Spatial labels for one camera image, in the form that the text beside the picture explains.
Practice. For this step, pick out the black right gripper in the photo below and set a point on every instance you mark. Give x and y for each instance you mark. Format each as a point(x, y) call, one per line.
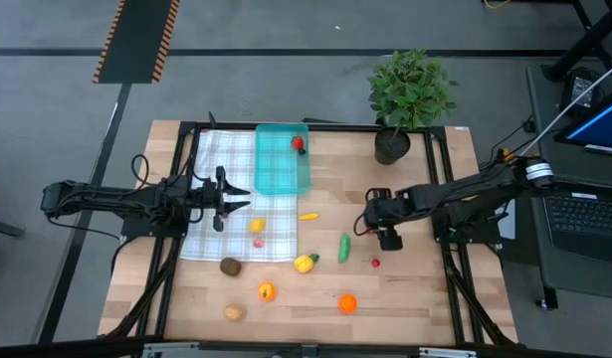
point(385, 214)

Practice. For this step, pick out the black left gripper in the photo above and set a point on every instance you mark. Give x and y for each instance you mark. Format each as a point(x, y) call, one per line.
point(206, 199)

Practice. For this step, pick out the yellow toy lemon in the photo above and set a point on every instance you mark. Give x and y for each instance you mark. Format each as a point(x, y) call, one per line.
point(257, 225)

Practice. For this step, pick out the small red toy cherry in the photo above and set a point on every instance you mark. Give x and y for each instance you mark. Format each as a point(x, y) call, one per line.
point(375, 263)

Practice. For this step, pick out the small pink toy fruit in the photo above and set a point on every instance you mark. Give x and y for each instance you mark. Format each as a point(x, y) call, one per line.
point(258, 243)

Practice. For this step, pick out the green toy pea pod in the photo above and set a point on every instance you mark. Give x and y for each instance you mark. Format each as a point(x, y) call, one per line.
point(344, 247)

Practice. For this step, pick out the brown toy kiwi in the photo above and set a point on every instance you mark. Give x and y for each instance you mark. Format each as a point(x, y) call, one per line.
point(230, 267)

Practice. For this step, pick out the yellow orange toy chili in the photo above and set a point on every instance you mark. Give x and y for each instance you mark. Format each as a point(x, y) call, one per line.
point(309, 216)

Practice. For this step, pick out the yellow toy pineapple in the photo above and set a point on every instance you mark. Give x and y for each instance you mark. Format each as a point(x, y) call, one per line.
point(303, 263)

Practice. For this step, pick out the orange toy mandarin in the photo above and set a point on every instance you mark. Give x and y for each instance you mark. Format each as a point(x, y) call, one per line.
point(347, 304)

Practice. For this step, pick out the orange toy persimmon with leaf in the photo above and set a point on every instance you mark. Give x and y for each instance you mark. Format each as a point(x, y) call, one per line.
point(266, 291)

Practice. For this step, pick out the tan toy potato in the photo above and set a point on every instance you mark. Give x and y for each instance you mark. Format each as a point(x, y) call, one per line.
point(235, 312)

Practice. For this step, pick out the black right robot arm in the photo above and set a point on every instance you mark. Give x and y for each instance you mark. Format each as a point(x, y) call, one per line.
point(460, 191)

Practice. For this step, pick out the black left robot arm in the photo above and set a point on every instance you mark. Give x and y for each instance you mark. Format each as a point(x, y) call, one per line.
point(96, 196)

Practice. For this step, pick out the teal plastic tupperware container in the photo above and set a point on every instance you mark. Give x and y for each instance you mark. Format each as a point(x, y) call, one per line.
point(275, 169)

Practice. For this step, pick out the white grey checkered cloth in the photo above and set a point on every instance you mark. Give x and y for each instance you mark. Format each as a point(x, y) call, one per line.
point(221, 243)

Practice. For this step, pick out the green plant in black pot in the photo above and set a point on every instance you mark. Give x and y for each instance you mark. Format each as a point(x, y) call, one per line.
point(410, 89)

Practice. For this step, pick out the black orange striped floor mat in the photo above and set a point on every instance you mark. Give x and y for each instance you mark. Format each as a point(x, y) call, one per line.
point(136, 40)

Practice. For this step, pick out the black laptop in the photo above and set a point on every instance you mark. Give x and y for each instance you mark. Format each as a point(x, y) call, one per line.
point(584, 219)

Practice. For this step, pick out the black power adapter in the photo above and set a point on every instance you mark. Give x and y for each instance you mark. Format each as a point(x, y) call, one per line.
point(581, 92)

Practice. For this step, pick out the monitor with blue screen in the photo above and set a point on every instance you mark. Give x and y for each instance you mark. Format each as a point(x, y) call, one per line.
point(601, 126)

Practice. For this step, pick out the grey furniture leg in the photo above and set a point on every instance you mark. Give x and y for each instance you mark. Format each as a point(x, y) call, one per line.
point(2, 228)

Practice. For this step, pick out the black stand beam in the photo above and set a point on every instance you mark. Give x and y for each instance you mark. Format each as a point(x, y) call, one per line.
point(584, 42)

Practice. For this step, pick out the black aluminium table frame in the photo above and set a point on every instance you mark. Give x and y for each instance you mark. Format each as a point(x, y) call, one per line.
point(350, 126)

